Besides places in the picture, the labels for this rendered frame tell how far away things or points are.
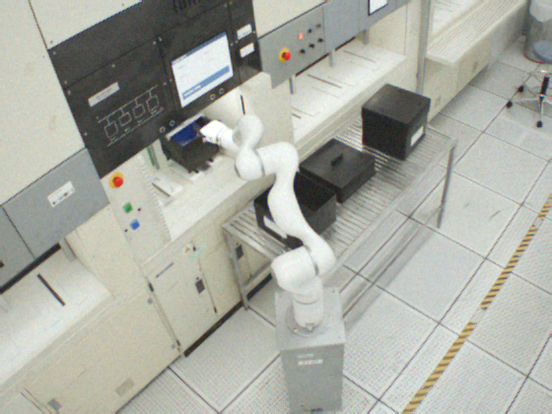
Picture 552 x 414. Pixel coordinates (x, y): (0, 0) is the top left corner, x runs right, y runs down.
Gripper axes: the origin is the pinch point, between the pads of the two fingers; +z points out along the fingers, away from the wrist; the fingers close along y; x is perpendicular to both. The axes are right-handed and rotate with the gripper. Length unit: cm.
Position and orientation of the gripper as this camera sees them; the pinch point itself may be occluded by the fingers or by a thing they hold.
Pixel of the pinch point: (200, 124)
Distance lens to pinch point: 241.6
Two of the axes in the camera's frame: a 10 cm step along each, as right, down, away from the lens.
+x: -1.0, -6.9, -7.2
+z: -7.4, -4.3, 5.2
